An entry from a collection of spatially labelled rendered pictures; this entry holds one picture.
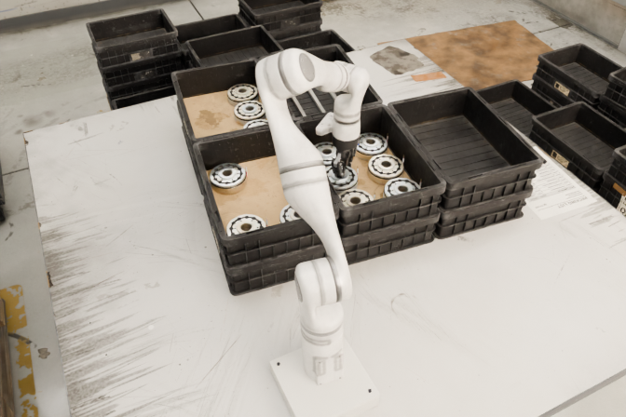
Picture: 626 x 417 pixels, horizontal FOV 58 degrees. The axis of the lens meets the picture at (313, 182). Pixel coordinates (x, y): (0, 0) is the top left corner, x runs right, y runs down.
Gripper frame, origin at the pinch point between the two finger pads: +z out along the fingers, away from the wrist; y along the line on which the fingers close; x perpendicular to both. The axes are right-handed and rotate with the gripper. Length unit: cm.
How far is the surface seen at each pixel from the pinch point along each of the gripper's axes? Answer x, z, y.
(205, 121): 52, 2, 5
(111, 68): 149, 37, 59
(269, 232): 3.8, -7.0, -35.6
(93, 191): 74, 15, -28
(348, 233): -10.2, 2.0, -19.5
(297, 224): -1.1, -7.2, -30.5
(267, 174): 20.4, 2.2, -8.6
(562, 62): -46, 45, 178
